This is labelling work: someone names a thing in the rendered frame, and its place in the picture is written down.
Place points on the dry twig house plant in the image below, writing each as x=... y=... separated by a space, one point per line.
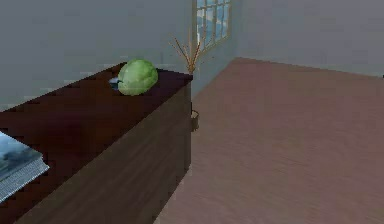
x=191 y=63

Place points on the green lettuce head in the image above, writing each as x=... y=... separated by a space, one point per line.
x=137 y=77

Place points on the small blue white object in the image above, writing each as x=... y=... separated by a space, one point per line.
x=114 y=82

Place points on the white framed window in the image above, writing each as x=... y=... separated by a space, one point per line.
x=213 y=20

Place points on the dark brown wooden cabinet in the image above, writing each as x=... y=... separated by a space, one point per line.
x=100 y=150

